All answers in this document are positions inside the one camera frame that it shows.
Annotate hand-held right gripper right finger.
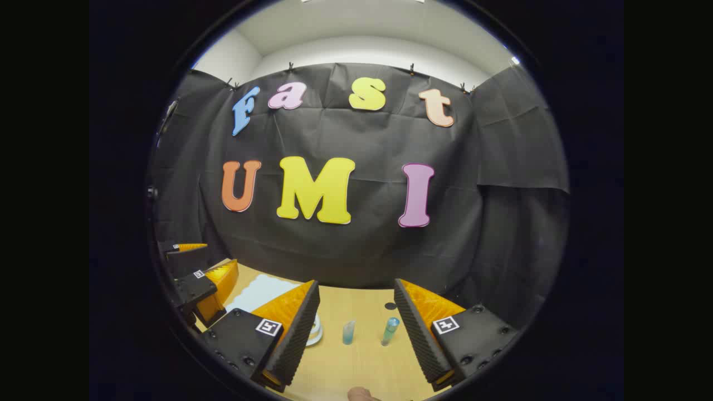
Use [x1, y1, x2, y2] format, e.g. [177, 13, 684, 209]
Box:
[394, 278, 521, 392]

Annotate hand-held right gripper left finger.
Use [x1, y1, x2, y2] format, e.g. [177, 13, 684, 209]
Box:
[202, 280, 321, 393]

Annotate pale blue suitcase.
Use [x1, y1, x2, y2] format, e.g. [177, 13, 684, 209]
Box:
[223, 275, 324, 347]

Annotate black backdrop cloth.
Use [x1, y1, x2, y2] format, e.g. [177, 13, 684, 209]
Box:
[148, 62, 570, 329]

